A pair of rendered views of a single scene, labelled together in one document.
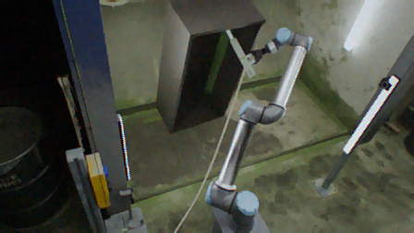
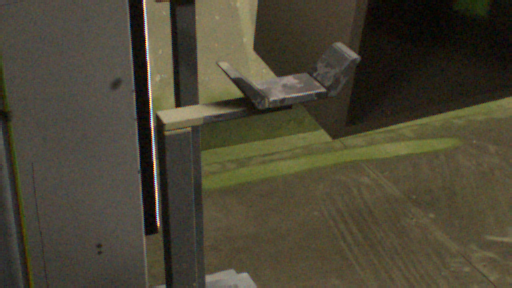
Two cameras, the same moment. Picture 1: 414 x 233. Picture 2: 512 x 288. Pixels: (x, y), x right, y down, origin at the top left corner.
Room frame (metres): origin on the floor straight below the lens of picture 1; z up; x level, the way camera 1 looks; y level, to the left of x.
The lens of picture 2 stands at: (0.18, 0.22, 1.33)
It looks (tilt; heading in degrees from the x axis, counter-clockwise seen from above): 27 degrees down; 8
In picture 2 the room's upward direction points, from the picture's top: straight up
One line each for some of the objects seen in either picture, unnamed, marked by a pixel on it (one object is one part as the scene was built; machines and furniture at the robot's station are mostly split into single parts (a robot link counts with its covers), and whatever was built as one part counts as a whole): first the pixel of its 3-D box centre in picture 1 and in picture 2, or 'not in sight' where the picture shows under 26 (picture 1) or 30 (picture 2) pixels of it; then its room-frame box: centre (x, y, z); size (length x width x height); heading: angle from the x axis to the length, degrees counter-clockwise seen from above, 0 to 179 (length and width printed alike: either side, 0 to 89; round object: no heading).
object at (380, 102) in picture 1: (368, 118); not in sight; (1.87, -1.27, 1.02); 0.06 x 0.02 x 0.83; 30
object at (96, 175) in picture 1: (98, 181); not in sight; (0.72, 0.43, 1.42); 0.12 x 0.06 x 0.26; 30
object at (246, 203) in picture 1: (244, 206); not in sight; (1.05, -0.32, 0.83); 0.17 x 0.15 x 0.18; 72
